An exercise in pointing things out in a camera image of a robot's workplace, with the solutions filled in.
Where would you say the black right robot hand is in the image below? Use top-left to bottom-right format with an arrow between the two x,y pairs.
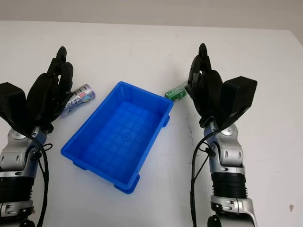
185,43 -> 228,130

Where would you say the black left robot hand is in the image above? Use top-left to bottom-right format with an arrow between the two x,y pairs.
25,46 -> 74,133

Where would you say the green toothpaste box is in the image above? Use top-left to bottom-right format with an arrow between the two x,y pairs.
164,80 -> 190,103

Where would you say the silver purple printed can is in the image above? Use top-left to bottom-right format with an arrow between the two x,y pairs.
58,83 -> 96,119

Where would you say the blue plastic tray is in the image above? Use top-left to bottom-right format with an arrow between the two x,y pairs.
61,81 -> 175,195

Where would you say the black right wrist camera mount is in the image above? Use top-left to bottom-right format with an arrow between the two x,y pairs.
221,76 -> 258,130

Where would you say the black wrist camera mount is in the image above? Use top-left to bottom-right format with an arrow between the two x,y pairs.
221,76 -> 258,130
0,82 -> 28,137

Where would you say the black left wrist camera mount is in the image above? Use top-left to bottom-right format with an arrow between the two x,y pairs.
0,82 -> 28,137

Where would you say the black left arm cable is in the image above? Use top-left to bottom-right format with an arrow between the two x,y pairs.
22,133 -> 53,227

